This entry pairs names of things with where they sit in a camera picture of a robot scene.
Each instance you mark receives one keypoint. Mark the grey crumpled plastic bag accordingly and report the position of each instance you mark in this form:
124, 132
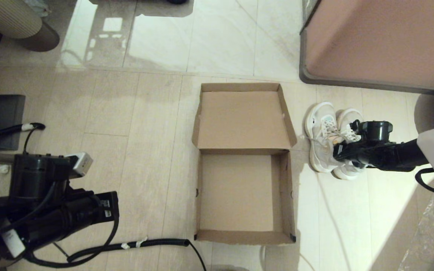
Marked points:
36, 7

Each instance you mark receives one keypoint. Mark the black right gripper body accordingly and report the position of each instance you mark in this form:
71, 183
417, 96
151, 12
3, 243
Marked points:
364, 154

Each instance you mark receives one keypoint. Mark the black round object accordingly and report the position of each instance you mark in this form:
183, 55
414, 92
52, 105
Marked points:
176, 2

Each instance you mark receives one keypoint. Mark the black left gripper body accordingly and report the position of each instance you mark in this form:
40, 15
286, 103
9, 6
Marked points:
104, 209

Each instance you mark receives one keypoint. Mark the brown cardboard shoe box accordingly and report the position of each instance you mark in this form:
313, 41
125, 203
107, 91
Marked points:
239, 120

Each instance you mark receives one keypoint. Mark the white mesh sneaker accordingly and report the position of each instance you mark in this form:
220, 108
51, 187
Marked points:
352, 114
320, 113

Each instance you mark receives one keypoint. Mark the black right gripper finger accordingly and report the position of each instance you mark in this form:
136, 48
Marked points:
345, 152

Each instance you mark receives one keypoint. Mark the ribbed beige round stool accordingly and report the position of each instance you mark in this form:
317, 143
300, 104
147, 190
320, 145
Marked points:
9, 19

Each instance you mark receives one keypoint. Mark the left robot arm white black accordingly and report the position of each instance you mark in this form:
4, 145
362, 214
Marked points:
36, 177

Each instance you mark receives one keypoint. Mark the white tape scrap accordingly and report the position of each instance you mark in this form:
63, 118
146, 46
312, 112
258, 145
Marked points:
3, 169

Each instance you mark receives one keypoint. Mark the long black corrugated conduit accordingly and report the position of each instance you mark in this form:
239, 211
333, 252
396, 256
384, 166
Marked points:
156, 243

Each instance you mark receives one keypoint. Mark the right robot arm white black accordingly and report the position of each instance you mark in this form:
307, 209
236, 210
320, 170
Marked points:
401, 154

